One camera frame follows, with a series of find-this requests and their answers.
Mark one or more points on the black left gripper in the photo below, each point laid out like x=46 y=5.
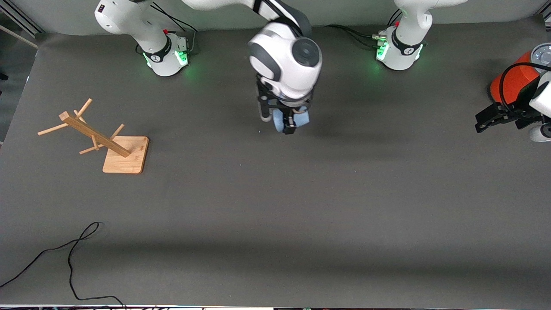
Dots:
x=509 y=114

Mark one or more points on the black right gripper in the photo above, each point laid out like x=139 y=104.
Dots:
x=289 y=127

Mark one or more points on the light blue cup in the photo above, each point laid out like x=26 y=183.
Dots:
x=302 y=119

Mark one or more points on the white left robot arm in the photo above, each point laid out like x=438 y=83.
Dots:
x=402 y=47

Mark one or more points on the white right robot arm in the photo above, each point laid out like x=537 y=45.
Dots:
x=284 y=56

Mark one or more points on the orange cylindrical can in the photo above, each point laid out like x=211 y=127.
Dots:
x=514 y=79

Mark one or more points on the wooden mug tree rack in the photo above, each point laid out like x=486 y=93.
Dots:
x=125 y=157

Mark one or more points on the grey metal frame rail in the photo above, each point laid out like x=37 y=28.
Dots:
x=17 y=19

